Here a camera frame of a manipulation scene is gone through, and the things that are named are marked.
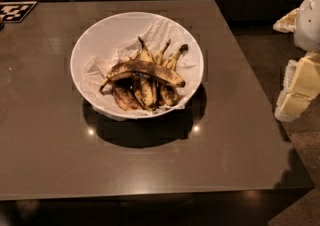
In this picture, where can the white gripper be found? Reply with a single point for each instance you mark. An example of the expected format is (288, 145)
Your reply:
(308, 20)

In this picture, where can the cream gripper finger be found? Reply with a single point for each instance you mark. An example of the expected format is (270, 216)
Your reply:
(290, 107)

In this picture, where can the overripe banana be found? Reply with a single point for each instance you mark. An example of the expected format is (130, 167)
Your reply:
(144, 85)
(123, 97)
(168, 94)
(155, 71)

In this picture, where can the white bowl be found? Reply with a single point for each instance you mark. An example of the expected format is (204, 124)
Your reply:
(110, 36)

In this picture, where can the black white fiducial marker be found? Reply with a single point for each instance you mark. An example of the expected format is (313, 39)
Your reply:
(15, 12)

